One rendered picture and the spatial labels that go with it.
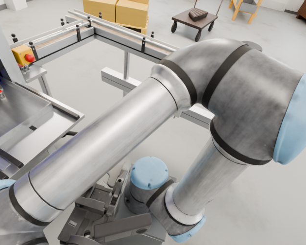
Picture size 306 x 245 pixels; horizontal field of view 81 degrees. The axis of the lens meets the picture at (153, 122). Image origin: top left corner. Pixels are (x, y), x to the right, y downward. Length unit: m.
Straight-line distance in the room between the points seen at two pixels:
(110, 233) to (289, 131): 0.34
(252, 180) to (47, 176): 1.97
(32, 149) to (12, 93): 0.37
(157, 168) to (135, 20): 3.54
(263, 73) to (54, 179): 0.30
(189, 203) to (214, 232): 1.25
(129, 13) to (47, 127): 3.26
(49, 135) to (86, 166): 0.62
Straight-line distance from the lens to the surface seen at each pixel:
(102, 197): 0.43
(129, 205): 0.74
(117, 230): 0.41
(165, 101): 0.27
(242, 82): 0.27
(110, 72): 1.78
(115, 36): 1.52
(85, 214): 0.42
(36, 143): 0.86
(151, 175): 0.57
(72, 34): 1.51
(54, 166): 0.27
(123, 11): 3.92
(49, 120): 0.92
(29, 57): 1.11
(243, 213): 1.89
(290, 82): 0.28
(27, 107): 1.01
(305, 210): 2.29
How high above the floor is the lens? 1.53
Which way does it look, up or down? 47 degrees down
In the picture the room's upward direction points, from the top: 13 degrees clockwise
